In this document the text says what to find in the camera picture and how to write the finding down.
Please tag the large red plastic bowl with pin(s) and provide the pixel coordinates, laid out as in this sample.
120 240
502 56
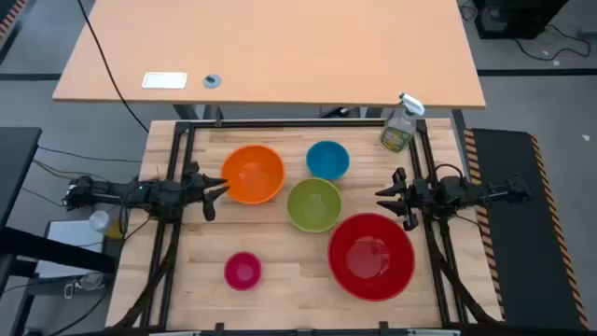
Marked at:
371 256

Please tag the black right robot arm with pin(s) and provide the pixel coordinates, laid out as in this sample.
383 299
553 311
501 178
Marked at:
462 192

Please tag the small pink plastic bowl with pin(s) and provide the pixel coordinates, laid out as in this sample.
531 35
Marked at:
242 270

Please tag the large black hazard striped mat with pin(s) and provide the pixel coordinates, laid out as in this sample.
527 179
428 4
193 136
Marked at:
522 224

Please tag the black metal stand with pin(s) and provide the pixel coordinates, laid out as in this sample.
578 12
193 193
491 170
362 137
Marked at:
51 252

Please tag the black equipment box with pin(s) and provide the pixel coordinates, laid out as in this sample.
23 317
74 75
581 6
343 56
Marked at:
513 16

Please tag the black metal table frame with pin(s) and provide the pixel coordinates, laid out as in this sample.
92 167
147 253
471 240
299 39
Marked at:
298 123

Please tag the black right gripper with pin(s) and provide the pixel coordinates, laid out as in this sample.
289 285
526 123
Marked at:
412 196

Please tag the black side table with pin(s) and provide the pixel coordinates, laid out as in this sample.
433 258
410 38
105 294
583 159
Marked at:
16 163

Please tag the white flat board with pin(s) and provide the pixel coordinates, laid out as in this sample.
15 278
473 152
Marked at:
70 231

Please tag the orange plastic bowl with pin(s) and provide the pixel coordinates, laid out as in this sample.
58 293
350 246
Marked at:
253 173

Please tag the white bracket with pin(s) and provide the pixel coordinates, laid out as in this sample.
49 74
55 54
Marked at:
434 332
175 333

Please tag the green plastic bowl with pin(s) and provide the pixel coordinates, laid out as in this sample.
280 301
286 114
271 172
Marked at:
314 204

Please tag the large tan wooden desk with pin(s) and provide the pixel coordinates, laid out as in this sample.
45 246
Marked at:
280 46

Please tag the clear bottle yellow liquid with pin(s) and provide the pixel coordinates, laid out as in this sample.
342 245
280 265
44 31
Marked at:
100 221

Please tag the white rectangular desk plate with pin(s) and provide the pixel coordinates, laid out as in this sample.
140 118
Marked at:
164 80

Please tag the small black hazard striped mat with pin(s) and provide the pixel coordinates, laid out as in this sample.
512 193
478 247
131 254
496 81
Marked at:
11 14

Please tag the small clear plastic object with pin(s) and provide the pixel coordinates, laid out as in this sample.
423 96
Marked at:
88 281

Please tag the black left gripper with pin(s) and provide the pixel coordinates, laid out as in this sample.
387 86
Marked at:
195 189

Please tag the blue plastic bowl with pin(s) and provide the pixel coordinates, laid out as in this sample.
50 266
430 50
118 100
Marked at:
327 159

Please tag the grey round desk grommet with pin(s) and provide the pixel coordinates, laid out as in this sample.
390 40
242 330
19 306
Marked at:
212 80

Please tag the clear spray bottle white trigger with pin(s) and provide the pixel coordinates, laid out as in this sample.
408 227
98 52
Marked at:
398 130

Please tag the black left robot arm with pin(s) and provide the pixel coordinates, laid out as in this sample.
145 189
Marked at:
154 191

